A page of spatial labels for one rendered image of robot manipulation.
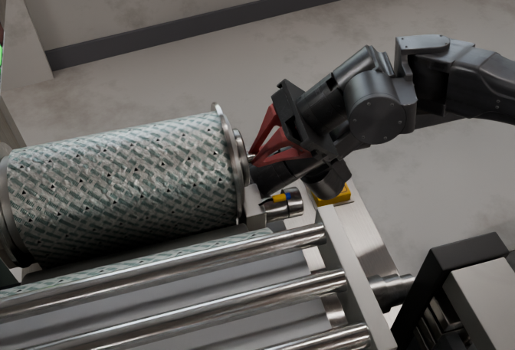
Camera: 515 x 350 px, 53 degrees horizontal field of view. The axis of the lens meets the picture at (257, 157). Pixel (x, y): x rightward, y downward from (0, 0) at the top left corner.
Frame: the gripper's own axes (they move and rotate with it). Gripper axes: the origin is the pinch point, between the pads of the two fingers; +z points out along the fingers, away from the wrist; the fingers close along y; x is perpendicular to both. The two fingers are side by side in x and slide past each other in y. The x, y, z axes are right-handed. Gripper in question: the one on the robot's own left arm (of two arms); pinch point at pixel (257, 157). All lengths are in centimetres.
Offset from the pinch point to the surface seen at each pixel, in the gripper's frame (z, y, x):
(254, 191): 2.5, -3.7, -0.7
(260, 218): 3.1, -7.4, -0.9
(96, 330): -4.4, -26.1, 30.3
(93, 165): 8.6, -2.1, 19.1
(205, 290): -7.8, -24.6, 24.5
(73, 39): 119, 180, -64
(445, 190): 14, 50, -163
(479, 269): -20.9, -28.1, 13.1
